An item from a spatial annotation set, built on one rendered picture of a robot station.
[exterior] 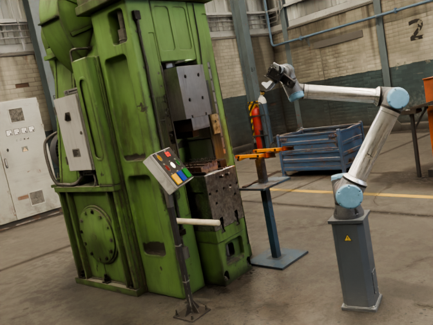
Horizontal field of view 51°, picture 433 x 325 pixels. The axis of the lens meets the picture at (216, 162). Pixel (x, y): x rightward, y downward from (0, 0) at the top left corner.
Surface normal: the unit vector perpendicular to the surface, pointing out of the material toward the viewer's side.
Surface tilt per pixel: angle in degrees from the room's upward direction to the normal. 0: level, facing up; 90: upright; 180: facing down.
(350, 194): 94
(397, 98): 84
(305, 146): 89
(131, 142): 89
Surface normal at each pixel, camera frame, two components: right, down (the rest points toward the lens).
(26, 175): 0.64, -0.01
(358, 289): -0.48, 0.27
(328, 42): -0.75, 0.23
